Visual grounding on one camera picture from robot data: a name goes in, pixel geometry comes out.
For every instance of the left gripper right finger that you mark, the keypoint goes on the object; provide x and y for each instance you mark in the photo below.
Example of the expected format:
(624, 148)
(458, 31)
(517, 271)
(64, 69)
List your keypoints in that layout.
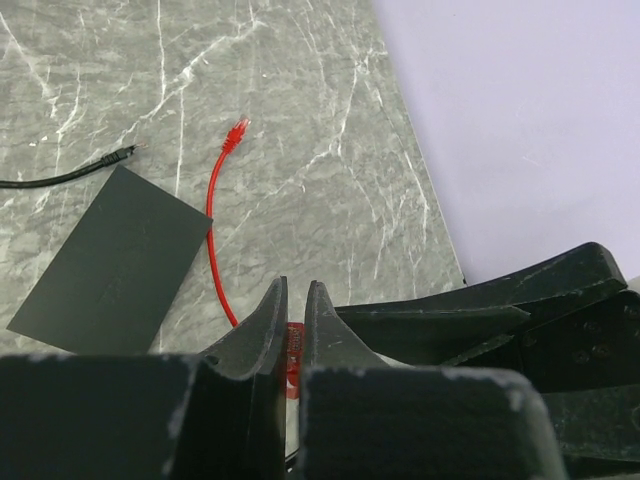
(360, 418)

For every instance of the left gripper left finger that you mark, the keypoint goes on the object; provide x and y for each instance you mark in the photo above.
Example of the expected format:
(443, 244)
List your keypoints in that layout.
(218, 414)

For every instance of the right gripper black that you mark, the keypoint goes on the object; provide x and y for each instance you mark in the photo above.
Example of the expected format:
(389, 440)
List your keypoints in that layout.
(573, 330)

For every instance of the black network switch box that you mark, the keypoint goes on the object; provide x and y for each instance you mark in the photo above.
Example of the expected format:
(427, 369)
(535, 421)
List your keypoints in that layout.
(110, 286)

